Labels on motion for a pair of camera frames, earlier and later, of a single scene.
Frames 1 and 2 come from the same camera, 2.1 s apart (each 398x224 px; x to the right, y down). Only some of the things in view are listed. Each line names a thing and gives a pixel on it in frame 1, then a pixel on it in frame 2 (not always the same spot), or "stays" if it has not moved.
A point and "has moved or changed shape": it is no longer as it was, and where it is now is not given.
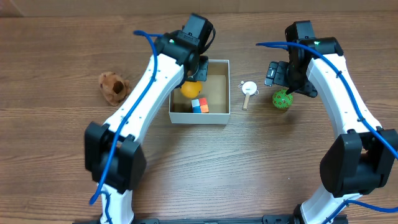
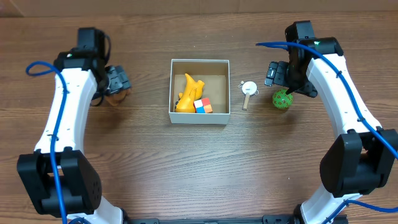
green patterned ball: x=281 y=99 stays
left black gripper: x=200 y=72 → x=106 y=86
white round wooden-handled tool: x=250 y=88 stays
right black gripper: x=296 y=82 stays
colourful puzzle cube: x=199 y=106 has moved or changed shape
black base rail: x=271 y=219 stays
